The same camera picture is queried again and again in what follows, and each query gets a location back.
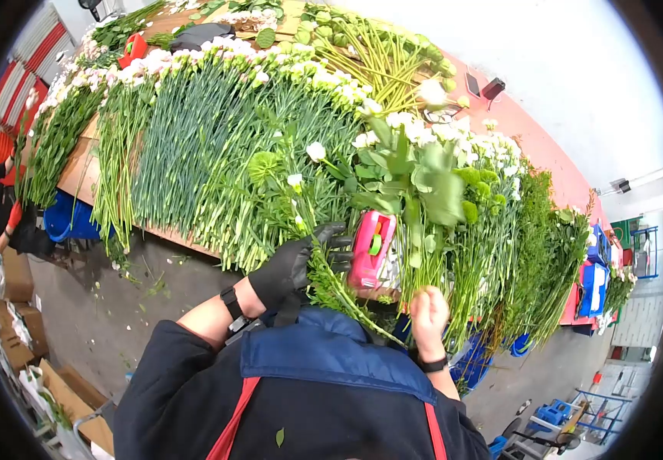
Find pile of leafy green stems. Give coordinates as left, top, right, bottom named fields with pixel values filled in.
left=18, top=69, right=108, bottom=210

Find blue plastic bin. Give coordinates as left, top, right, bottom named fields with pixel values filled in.
left=43, top=190, right=117, bottom=243

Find dark red box device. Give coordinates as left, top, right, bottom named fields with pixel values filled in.
left=481, top=77, right=506, bottom=102

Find person's left fingers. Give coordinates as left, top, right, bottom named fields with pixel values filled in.
left=311, top=222, right=356, bottom=274

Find red tape dispenser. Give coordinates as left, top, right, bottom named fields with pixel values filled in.
left=117, top=33, right=149, bottom=70

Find pile of green bud stems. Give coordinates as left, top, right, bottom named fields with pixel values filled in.
left=294, top=3, right=470, bottom=116

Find blue metal cart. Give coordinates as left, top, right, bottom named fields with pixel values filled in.
left=530, top=388, right=634, bottom=446

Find pile of mixed greenery stems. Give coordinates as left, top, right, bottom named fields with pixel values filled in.
left=446, top=118, right=594, bottom=353

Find red and white shelving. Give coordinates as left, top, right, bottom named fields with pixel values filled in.
left=0, top=3, right=76, bottom=136

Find pink tape dispenser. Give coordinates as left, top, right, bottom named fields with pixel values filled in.
left=347, top=210, right=398, bottom=291

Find stack of cardboard boxes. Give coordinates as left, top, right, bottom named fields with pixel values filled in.
left=0, top=230, right=115, bottom=456

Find black wrist band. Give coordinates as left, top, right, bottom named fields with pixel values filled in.
left=417, top=355, right=449, bottom=375
left=219, top=286, right=266, bottom=346

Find black cloth bundle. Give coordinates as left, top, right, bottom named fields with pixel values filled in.
left=169, top=23, right=236, bottom=54

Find person's body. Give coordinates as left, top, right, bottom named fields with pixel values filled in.
left=113, top=305, right=493, bottom=460

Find person's right hand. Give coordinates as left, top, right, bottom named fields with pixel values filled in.
left=410, top=285, right=452, bottom=363

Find blue bucket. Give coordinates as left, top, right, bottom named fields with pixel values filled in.
left=449, top=336, right=496, bottom=392

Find mixed white and green bouquet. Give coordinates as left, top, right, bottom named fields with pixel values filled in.
left=245, top=112, right=525, bottom=300

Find person's left hand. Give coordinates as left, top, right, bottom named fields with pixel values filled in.
left=248, top=222, right=356, bottom=312

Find leafy green sprig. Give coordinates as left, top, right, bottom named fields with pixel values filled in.
left=305, top=241, right=407, bottom=348

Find person's right fingers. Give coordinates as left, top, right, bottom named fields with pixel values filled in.
left=411, top=286, right=451, bottom=314

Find pile of white carnations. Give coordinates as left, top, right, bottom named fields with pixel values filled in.
left=93, top=37, right=384, bottom=274

